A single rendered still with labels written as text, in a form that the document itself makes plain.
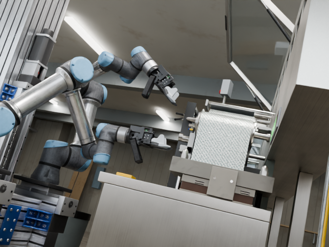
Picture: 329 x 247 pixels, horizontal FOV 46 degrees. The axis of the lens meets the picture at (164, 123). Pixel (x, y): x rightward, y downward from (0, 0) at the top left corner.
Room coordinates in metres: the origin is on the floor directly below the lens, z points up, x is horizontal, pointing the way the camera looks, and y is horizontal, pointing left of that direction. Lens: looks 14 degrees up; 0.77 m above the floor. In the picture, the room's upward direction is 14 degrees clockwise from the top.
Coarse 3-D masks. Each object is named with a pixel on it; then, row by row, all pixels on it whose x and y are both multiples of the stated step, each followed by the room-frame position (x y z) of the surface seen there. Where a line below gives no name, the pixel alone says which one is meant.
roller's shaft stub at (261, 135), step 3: (255, 132) 1.70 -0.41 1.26; (258, 132) 1.70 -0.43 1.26; (261, 132) 1.70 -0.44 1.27; (255, 135) 1.70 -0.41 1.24; (258, 135) 1.70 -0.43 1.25; (261, 135) 1.69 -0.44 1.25; (264, 135) 1.69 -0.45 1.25; (267, 135) 1.68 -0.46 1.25; (255, 138) 1.72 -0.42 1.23; (258, 138) 1.70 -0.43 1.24; (261, 138) 1.70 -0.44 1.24; (264, 138) 1.69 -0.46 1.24; (267, 138) 1.68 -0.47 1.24; (267, 141) 1.69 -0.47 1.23
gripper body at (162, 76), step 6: (156, 66) 1.80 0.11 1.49; (162, 66) 1.80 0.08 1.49; (150, 72) 1.79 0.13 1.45; (156, 72) 1.81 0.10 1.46; (162, 72) 1.80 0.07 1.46; (156, 78) 1.80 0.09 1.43; (162, 78) 1.78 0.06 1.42; (168, 78) 1.79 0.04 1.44; (156, 84) 1.80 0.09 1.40; (162, 84) 1.78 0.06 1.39; (168, 84) 1.78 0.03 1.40; (174, 84) 1.83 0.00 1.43
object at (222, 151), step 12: (204, 132) 1.71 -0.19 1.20; (204, 144) 1.70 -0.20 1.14; (216, 144) 1.69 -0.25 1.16; (228, 144) 1.68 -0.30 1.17; (240, 144) 1.67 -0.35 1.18; (192, 156) 1.71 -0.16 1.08; (204, 156) 1.70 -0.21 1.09; (216, 156) 1.69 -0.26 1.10; (228, 156) 1.68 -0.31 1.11; (240, 156) 1.66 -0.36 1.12; (240, 168) 1.66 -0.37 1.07
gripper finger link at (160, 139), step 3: (162, 135) 1.72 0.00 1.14; (153, 138) 1.74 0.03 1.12; (156, 138) 1.73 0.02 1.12; (159, 138) 1.73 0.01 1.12; (162, 138) 1.72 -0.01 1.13; (153, 141) 1.74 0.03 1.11; (156, 141) 1.73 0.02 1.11; (159, 141) 1.73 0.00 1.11; (162, 141) 1.72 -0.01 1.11; (159, 144) 1.72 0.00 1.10; (162, 144) 1.72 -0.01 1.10; (159, 147) 1.73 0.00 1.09; (162, 147) 1.72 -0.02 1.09; (165, 147) 1.72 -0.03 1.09; (168, 147) 1.72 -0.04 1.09
